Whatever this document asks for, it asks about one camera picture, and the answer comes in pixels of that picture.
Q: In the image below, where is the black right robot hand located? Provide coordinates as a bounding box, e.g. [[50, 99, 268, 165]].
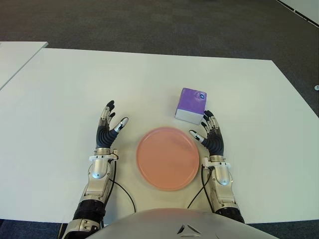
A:
[[188, 110, 225, 157]]

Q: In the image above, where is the white side table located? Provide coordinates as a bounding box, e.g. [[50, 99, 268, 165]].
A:
[[0, 41, 48, 91]]

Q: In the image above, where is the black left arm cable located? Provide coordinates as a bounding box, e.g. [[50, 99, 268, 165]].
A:
[[101, 159, 137, 226]]

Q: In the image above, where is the purple tissue paper pack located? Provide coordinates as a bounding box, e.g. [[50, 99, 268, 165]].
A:
[[174, 87, 209, 125]]

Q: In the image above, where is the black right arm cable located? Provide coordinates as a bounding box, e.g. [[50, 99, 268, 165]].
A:
[[187, 165, 215, 214]]

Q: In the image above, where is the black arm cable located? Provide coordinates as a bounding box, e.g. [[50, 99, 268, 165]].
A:
[[101, 159, 137, 226], [187, 165, 215, 214]]

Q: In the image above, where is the pink round plate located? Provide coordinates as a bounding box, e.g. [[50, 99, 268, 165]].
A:
[[136, 126, 200, 192]]

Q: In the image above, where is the grey robot torso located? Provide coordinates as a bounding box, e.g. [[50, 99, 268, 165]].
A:
[[88, 208, 272, 239]]

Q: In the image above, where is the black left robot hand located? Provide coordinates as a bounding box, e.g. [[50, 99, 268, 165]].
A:
[[95, 100, 130, 149]]

